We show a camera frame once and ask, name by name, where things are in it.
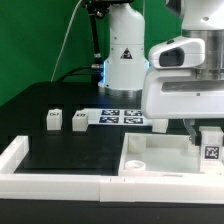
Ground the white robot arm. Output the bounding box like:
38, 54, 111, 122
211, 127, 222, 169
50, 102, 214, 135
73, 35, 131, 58
99, 0, 224, 135

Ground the white U-shaped fence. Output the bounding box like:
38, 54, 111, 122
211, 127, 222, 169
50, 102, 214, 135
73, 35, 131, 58
0, 136, 224, 204

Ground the black cable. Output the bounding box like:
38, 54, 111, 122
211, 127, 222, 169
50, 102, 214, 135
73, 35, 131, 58
56, 65, 102, 83

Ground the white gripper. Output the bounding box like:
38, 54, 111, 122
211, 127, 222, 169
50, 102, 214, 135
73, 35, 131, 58
141, 37, 224, 146

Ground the white cable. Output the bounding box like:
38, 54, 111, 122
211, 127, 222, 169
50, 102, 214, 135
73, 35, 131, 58
50, 0, 83, 83

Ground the white square tabletop part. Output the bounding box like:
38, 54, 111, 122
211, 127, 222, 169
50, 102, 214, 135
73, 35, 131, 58
118, 133, 224, 177

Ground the white sheet with tags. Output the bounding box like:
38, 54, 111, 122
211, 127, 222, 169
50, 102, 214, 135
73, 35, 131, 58
84, 108, 152, 126

